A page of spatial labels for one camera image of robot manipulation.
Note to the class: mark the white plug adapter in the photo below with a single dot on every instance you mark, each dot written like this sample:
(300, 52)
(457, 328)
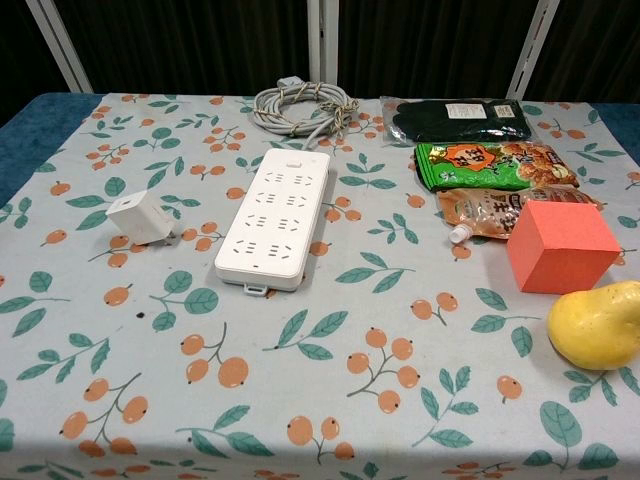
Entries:
(131, 216)

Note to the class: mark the white eight-outlet power strip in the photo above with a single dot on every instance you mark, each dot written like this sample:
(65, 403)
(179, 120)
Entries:
(277, 215)

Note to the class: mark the floral fruit print tablecloth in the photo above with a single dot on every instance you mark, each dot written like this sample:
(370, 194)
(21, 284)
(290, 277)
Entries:
(320, 375)

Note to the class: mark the clear bag of buns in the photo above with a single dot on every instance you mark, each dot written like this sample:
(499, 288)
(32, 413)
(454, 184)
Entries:
(480, 212)

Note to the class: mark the green snack bag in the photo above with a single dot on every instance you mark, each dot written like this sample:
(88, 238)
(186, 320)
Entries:
(470, 162)

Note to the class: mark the black gloves in plastic bag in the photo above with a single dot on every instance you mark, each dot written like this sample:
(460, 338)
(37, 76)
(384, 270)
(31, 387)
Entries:
(450, 125)

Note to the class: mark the black curtain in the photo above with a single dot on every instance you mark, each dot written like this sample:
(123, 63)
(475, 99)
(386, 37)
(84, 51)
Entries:
(430, 45)
(600, 50)
(190, 45)
(20, 65)

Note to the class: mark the orange cube block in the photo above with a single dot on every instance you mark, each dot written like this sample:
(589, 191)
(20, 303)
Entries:
(555, 250)

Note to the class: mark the white frame post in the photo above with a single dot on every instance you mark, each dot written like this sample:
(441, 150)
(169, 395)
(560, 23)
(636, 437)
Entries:
(323, 40)
(535, 45)
(62, 45)

